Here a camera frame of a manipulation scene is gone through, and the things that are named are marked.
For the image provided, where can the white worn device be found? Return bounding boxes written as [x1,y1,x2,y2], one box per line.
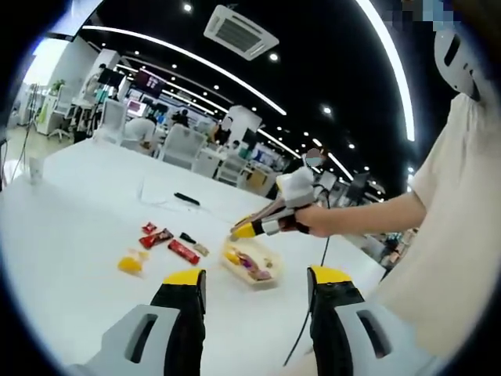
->
[433,30,489,102]

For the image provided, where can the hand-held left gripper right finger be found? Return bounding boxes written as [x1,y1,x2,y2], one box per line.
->
[306,265,439,376]

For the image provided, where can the round ceiling downlights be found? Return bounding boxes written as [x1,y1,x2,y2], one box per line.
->
[132,3,412,173]

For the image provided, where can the ceiling air conditioner vent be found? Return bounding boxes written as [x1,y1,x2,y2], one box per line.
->
[203,4,280,62]

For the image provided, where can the bright red food bar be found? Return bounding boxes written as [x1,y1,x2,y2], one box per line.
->
[168,239,201,266]

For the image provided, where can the person's right hand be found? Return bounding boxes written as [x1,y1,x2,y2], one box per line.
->
[279,205,342,238]

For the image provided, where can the dark hanging display screen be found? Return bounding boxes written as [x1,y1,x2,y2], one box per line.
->
[135,69,166,94]

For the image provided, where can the pale pink food tongs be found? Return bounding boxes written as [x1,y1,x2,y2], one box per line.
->
[229,198,289,242]

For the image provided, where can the brown wooden cabinet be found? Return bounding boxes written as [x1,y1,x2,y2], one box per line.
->
[245,170,272,190]

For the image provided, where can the white paper cup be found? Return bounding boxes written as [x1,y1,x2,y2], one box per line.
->
[28,157,45,186]

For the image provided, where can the white mesh office chair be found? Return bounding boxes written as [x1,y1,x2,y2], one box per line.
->
[217,154,247,185]
[160,125,207,169]
[99,97,127,144]

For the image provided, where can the dark red food bar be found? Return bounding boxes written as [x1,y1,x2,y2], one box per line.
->
[139,228,175,251]

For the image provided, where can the beige hexagonal container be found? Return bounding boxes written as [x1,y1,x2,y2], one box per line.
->
[220,238,283,291]

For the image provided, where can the purple brown food packet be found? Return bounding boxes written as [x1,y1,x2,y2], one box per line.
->
[239,252,259,271]

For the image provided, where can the long ceiling light strip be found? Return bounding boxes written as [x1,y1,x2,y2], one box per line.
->
[81,24,287,116]
[355,0,416,143]

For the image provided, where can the black oblong device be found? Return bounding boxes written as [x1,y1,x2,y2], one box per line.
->
[174,191,200,206]

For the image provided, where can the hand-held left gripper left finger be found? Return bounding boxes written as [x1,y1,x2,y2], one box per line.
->
[66,268,207,376]

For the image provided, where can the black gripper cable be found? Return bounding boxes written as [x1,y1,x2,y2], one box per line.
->
[282,234,330,368]

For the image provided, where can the black standing monitor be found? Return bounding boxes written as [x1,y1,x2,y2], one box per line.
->
[347,172,372,201]

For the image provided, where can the operator in beige sleeve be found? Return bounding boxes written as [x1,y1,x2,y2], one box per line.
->
[369,92,499,360]

